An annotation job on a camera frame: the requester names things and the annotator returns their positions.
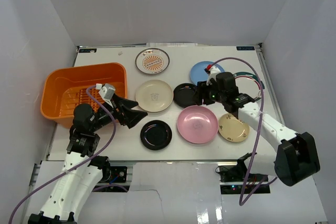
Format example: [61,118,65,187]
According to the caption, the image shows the left blue table label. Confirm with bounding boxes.
[78,48,97,54]

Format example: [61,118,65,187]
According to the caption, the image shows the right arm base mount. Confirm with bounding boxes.
[215,153,270,195]

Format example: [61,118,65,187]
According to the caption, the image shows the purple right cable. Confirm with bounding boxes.
[209,57,278,206]

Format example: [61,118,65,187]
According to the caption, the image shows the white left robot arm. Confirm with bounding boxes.
[28,94,147,223]

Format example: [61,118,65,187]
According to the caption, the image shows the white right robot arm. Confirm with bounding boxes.
[194,72,320,186]

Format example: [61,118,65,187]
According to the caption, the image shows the right blue table label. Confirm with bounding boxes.
[236,46,255,51]

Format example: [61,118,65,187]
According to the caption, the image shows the pink plate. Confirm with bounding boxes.
[176,105,218,144]

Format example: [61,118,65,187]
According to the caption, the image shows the white plate green rim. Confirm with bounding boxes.
[234,71,265,101]

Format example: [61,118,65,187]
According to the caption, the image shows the beige plate with calligraphy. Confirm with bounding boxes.
[218,113,249,143]

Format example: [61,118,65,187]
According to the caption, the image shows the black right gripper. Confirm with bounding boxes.
[191,79,226,106]

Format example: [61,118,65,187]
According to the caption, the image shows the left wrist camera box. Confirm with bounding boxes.
[96,83,116,102]

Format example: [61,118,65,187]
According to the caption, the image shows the orange sunburst patterned plate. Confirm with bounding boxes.
[135,48,170,75]

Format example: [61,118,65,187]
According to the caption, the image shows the light blue plate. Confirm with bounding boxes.
[190,61,213,85]

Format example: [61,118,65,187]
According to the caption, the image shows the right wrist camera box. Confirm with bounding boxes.
[204,64,221,86]

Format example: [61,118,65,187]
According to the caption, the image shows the blue table label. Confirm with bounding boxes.
[78,48,97,54]
[236,46,255,51]

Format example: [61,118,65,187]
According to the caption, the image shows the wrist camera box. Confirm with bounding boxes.
[96,83,116,102]
[204,64,221,86]

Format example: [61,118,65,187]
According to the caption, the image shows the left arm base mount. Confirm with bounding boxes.
[93,166,130,193]

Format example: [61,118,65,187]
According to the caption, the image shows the orange plastic bin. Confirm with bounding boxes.
[40,62,128,129]

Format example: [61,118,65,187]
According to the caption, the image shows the black plate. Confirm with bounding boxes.
[140,120,172,151]
[173,83,197,108]

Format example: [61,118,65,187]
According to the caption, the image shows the cream plate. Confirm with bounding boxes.
[135,80,174,113]

